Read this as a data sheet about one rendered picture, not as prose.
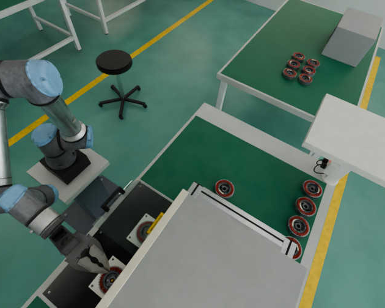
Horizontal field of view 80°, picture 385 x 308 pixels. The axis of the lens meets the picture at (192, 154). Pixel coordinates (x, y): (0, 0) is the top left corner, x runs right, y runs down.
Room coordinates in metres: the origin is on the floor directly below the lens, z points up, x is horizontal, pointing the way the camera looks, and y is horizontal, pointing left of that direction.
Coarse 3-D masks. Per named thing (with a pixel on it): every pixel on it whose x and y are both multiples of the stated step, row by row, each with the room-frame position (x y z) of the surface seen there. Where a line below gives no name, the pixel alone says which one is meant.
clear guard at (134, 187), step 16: (128, 192) 0.36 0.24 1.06; (144, 192) 0.36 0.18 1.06; (112, 208) 0.29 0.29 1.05; (128, 208) 0.29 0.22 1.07; (144, 208) 0.30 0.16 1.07; (160, 208) 0.31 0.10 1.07; (96, 224) 0.22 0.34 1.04; (112, 224) 0.22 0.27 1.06; (128, 224) 0.23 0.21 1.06; (144, 224) 0.24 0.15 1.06; (128, 240) 0.17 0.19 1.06; (144, 240) 0.18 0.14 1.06
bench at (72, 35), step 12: (0, 0) 2.33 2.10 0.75; (12, 0) 2.36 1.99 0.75; (24, 0) 2.39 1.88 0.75; (36, 0) 2.46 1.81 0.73; (60, 0) 2.73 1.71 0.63; (0, 12) 2.12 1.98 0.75; (12, 12) 2.21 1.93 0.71; (36, 24) 3.08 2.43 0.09; (48, 24) 2.94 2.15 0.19; (72, 24) 2.76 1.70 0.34; (72, 36) 2.73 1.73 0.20; (48, 48) 2.42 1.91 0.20
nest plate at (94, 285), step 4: (112, 256) 0.15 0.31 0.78; (112, 260) 0.13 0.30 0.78; (116, 260) 0.13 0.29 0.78; (112, 264) 0.12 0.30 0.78; (116, 264) 0.12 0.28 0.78; (120, 264) 0.12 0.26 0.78; (108, 276) 0.07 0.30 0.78; (96, 280) 0.05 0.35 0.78; (92, 284) 0.03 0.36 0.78; (96, 284) 0.03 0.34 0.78; (92, 288) 0.02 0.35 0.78; (96, 288) 0.02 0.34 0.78; (96, 292) 0.00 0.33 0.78; (100, 292) 0.01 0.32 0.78; (100, 296) -0.01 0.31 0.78
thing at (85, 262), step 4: (80, 260) 0.07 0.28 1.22; (84, 260) 0.07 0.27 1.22; (88, 260) 0.08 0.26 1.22; (80, 264) 0.06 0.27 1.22; (84, 264) 0.07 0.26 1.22; (88, 264) 0.07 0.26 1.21; (92, 264) 0.07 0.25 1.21; (96, 264) 0.07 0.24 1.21; (88, 268) 0.06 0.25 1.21; (92, 268) 0.06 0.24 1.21; (96, 268) 0.06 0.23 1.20; (100, 268) 0.06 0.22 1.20; (104, 268) 0.06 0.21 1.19; (92, 272) 0.05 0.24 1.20; (96, 272) 0.05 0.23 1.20; (100, 272) 0.05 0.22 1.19; (104, 272) 0.05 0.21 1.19; (108, 272) 0.06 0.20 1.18
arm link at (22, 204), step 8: (16, 184) 0.23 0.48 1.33; (8, 192) 0.20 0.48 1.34; (16, 192) 0.21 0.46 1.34; (24, 192) 0.21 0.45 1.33; (32, 192) 0.22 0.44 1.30; (40, 192) 0.24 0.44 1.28; (0, 200) 0.18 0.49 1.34; (8, 200) 0.18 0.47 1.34; (16, 200) 0.18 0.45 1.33; (24, 200) 0.19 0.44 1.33; (32, 200) 0.20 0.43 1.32; (40, 200) 0.20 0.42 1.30; (8, 208) 0.16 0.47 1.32; (16, 208) 0.17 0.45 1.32; (24, 208) 0.17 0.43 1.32; (32, 208) 0.17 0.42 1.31; (40, 208) 0.18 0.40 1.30; (16, 216) 0.15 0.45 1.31; (24, 216) 0.15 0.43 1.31; (32, 216) 0.16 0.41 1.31; (24, 224) 0.14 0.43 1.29
